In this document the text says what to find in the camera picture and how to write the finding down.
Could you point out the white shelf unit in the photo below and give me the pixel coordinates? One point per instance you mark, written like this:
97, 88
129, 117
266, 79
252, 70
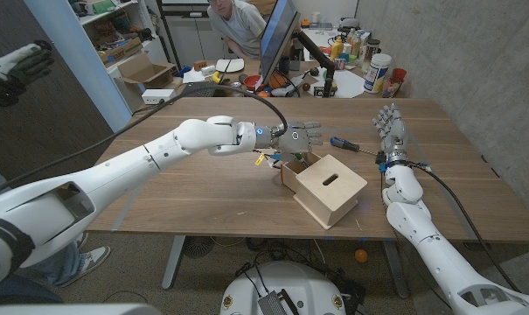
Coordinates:
111, 12

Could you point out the white paper sheet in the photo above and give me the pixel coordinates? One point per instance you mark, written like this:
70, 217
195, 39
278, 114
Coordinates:
347, 83

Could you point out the dark laptop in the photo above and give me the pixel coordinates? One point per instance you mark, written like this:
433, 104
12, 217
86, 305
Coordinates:
203, 93

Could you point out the open cardboard box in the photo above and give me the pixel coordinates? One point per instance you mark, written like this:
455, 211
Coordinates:
148, 72

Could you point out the black metal rack frame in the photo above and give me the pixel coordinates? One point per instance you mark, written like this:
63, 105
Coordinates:
168, 35

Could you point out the red cup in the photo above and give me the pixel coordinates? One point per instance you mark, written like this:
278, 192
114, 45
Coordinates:
398, 74

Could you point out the black and white teleoperation glove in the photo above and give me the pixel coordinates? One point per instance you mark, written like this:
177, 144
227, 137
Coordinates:
15, 70

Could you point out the orange ball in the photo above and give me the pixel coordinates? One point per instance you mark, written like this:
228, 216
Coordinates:
361, 256

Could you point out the wooden drawer with red front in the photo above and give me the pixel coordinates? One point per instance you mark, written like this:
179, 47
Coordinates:
290, 172

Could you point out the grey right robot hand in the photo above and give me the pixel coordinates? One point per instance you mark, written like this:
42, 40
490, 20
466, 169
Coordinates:
394, 133

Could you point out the red bowl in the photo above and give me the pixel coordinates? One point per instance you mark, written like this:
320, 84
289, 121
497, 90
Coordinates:
252, 81

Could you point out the tilted computer monitor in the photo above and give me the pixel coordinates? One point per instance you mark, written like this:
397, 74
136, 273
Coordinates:
277, 35

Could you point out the printed cardboard box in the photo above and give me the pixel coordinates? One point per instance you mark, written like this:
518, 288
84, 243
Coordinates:
122, 50

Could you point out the seated person in grey shirt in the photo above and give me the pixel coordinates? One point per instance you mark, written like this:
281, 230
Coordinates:
244, 26

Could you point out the wooden box with slot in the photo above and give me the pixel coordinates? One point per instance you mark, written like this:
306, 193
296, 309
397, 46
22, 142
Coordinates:
329, 192

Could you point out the orange basketball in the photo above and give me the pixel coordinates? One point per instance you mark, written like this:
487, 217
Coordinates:
277, 81

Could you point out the large white canister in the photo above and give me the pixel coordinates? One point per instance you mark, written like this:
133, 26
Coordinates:
376, 72

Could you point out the white power box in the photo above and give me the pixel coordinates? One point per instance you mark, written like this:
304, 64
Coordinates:
159, 96

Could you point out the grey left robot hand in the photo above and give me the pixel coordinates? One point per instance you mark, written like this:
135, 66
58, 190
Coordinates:
294, 137

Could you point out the grey table leg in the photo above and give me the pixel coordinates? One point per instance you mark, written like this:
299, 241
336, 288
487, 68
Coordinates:
173, 262
395, 269

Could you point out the black lidded jar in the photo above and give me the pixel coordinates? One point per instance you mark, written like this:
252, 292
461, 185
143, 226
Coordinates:
370, 52

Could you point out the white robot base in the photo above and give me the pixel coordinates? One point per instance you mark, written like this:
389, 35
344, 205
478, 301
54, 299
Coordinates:
290, 280

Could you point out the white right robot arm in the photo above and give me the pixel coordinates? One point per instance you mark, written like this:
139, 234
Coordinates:
434, 245

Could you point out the white plate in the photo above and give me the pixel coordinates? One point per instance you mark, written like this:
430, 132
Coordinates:
230, 65

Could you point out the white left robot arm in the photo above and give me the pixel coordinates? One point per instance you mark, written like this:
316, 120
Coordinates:
137, 157

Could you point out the yellow mustard bottle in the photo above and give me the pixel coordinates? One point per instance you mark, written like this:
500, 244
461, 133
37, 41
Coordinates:
336, 49

